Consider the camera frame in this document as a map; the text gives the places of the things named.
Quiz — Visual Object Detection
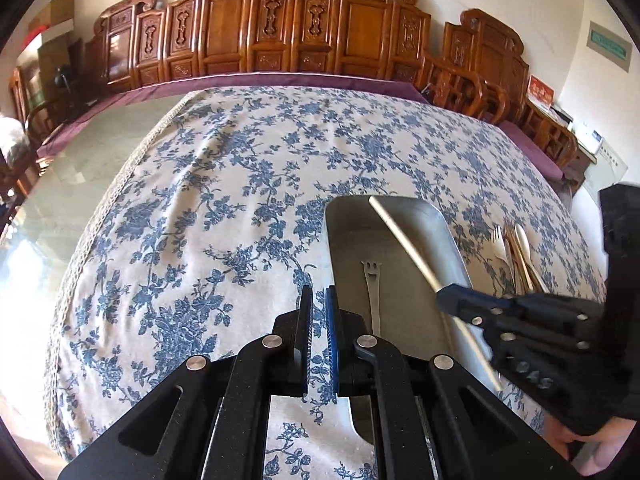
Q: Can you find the person's right hand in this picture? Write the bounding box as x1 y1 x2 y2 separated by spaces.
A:
544 410 640 477

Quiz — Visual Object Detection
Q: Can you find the red box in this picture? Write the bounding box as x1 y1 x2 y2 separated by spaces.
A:
527 75 556 107

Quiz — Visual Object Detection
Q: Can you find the white plastic spoon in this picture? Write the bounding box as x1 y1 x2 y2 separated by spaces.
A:
514 223 540 292

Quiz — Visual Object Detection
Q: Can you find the black desk lamp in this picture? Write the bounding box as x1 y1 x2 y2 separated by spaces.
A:
52 66 77 107

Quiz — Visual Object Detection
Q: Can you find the white plastic bag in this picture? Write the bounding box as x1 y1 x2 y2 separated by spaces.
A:
0 115 32 162

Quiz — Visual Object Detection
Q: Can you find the carved wooden bench back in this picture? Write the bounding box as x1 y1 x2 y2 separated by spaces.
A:
92 0 172 95
167 0 298 82
296 0 432 84
442 8 531 111

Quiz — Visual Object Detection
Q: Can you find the wooden armchair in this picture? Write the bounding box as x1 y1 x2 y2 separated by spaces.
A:
520 100 579 170
9 67 68 148
420 55 508 125

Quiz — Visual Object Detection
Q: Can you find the metal spoon with smiley handle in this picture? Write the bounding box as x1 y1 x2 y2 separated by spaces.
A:
361 259 383 337

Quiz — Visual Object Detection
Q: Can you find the small purple seat cushion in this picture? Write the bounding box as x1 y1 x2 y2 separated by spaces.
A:
500 120 566 182

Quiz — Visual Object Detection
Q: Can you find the blue floral tablecloth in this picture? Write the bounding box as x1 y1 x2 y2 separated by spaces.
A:
42 85 608 480

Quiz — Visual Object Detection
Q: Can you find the white plastic fork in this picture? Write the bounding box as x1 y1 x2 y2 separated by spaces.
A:
492 225 516 295

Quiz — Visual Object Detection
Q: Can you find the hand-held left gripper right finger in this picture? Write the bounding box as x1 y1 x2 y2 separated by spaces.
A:
326 287 581 480

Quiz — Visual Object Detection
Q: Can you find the green wall sign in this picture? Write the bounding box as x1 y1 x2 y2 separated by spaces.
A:
585 21 632 74

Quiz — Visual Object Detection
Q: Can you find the metal fork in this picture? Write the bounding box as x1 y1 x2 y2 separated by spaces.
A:
503 216 525 293

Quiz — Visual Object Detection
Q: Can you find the cardboard box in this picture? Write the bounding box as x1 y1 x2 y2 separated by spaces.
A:
27 0 76 35

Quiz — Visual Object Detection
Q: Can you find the white box with blue label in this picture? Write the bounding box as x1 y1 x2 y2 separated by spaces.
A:
575 120 604 154

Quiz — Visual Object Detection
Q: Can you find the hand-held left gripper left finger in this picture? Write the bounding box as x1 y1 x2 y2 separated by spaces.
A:
57 286 314 480

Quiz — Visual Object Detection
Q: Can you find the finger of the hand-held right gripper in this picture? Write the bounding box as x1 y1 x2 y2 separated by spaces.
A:
440 305 594 357
436 284 605 322

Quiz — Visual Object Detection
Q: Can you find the metal tray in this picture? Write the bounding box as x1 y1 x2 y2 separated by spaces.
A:
324 195 503 448

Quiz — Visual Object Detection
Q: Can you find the brown cabinet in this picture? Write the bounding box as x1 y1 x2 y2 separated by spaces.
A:
37 37 87 111

